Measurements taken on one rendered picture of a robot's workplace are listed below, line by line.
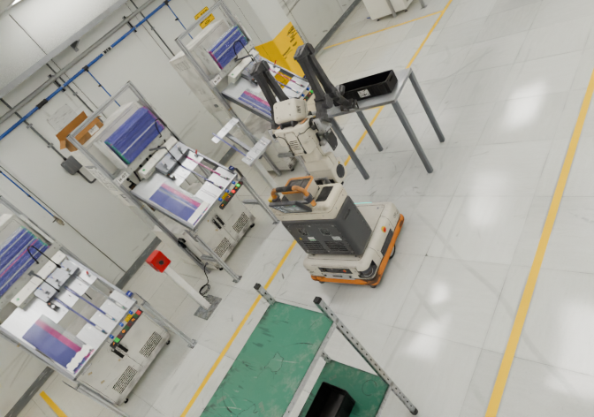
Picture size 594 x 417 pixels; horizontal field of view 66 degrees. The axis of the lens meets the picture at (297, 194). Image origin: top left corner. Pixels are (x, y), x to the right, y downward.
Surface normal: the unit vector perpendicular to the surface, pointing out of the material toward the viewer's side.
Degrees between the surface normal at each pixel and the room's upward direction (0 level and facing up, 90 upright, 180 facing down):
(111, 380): 90
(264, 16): 90
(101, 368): 90
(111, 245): 90
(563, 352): 0
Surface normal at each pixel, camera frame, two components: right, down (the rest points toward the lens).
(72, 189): 0.70, 0.00
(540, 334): -0.52, -0.69
